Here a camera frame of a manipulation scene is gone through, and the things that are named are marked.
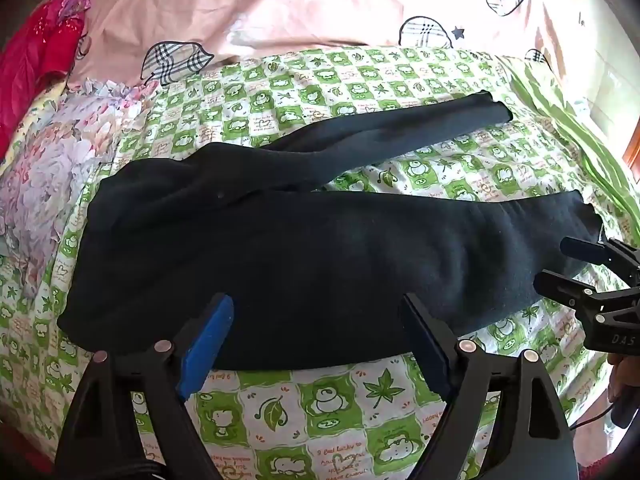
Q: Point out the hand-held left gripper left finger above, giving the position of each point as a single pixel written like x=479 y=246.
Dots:
x=212 y=342

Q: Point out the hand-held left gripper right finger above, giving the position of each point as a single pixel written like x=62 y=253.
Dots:
x=425 y=340

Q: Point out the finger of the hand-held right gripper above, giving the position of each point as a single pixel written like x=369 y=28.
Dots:
x=565 y=287
x=582 y=249

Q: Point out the black pants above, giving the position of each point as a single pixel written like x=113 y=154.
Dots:
x=300 y=255

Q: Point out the person's right hand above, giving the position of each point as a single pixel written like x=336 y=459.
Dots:
x=625 y=375

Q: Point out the green checkered bed sheet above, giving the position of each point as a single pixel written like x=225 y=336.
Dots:
x=350 y=410

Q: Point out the floral blanket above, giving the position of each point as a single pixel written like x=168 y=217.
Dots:
x=55 y=160

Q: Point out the red garment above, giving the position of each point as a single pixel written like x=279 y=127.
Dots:
x=35 y=55

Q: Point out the pink quilt with plaid hearts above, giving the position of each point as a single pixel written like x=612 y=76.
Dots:
x=300 y=5

